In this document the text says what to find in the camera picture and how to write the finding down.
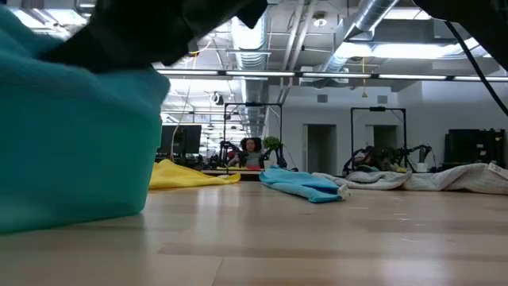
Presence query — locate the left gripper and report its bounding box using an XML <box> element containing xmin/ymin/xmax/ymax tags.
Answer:
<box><xmin>39</xmin><ymin>0</ymin><xmax>191</xmax><ymax>73</ymax></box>

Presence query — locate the teal translucent plastic bin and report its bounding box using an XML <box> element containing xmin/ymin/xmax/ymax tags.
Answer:
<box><xmin>0</xmin><ymin>6</ymin><xmax>171</xmax><ymax>235</ymax></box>

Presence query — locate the yellow microfiber towel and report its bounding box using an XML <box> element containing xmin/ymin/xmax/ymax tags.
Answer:
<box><xmin>148</xmin><ymin>158</ymin><xmax>242</xmax><ymax>191</ymax></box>

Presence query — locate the blue microfiber towel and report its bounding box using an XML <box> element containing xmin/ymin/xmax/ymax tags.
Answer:
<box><xmin>259</xmin><ymin>165</ymin><xmax>352</xmax><ymax>204</ymax></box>

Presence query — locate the grey microfiber towel white tag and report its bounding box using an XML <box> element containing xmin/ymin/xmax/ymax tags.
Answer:
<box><xmin>400</xmin><ymin>161</ymin><xmax>508</xmax><ymax>195</ymax></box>

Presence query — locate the black computer monitor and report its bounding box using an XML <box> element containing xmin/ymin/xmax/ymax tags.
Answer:
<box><xmin>157</xmin><ymin>124</ymin><xmax>202</xmax><ymax>156</ymax></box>

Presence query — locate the background wooden table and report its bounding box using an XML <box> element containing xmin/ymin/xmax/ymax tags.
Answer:
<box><xmin>200</xmin><ymin>169</ymin><xmax>263</xmax><ymax>182</ymax></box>

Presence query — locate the small green potted plant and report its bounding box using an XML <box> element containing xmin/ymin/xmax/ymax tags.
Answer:
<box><xmin>262</xmin><ymin>136</ymin><xmax>282</xmax><ymax>151</ymax></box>

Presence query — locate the linear ceiling light strip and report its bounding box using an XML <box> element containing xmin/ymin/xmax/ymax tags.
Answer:
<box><xmin>156</xmin><ymin>69</ymin><xmax>508</xmax><ymax>83</ymax></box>

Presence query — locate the black storage cabinet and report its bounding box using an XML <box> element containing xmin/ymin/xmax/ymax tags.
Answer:
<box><xmin>444</xmin><ymin>128</ymin><xmax>507</xmax><ymax>168</ymax></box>

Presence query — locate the silver spiral air duct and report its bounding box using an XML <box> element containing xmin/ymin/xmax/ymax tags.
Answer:
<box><xmin>321</xmin><ymin>0</ymin><xmax>400</xmax><ymax>72</ymax></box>
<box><xmin>229</xmin><ymin>11</ymin><xmax>275</xmax><ymax>138</ymax></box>

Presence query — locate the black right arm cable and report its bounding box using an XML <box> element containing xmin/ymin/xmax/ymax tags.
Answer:
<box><xmin>444</xmin><ymin>20</ymin><xmax>508</xmax><ymax>117</ymax></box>

